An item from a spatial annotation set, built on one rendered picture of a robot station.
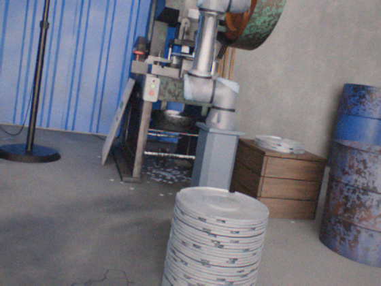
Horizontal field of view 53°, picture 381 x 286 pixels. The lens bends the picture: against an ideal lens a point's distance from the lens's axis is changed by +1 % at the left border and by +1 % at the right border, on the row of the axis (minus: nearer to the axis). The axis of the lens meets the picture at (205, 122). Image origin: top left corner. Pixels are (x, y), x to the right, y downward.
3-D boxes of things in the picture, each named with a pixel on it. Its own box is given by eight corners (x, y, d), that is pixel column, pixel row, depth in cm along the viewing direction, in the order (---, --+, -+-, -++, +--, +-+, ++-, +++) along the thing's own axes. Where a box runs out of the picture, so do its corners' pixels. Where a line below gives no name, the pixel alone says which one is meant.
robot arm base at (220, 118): (241, 131, 180) (244, 111, 179) (211, 128, 175) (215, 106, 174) (227, 126, 194) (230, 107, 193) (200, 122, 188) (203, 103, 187)
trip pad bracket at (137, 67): (144, 94, 224) (149, 60, 222) (127, 92, 221) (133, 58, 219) (142, 93, 230) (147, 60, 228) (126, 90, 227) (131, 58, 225)
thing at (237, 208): (272, 203, 130) (273, 201, 130) (262, 231, 102) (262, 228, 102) (192, 183, 137) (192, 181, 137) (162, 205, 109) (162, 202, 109)
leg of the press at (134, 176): (141, 184, 226) (165, 30, 217) (121, 182, 222) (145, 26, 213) (124, 150, 312) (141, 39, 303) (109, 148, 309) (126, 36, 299)
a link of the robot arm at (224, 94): (237, 109, 178) (243, 81, 177) (209, 105, 177) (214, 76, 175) (233, 107, 190) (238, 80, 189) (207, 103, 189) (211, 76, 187)
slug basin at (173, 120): (203, 135, 249) (205, 120, 248) (152, 129, 238) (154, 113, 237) (188, 126, 281) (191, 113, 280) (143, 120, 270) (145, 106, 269)
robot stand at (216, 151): (228, 224, 184) (245, 132, 179) (193, 223, 177) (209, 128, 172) (214, 210, 201) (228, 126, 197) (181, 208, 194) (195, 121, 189)
